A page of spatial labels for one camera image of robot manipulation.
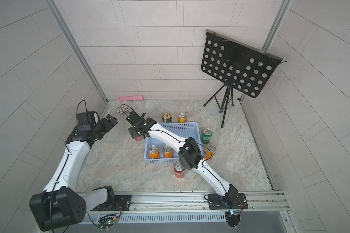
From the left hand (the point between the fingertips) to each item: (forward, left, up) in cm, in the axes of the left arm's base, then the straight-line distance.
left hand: (115, 120), depth 81 cm
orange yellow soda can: (+9, -38, -9) cm, 40 cm away
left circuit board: (-44, -3, -21) cm, 49 cm away
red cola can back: (-4, -11, -13) cm, 18 cm away
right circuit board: (-43, -63, -18) cm, 78 cm away
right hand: (+1, -10, -11) cm, 15 cm away
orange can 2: (-14, -30, -9) cm, 35 cm away
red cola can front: (-25, -37, -9) cm, 45 cm away
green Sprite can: (-4, -53, -10) cm, 54 cm away
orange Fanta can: (-15, -52, -9) cm, 55 cm away
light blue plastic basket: (+4, -39, -17) cm, 43 cm away
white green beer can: (+9, -28, -9) cm, 31 cm away
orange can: (-15, -23, -9) cm, 29 cm away
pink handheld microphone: (+34, -1, -16) cm, 38 cm away
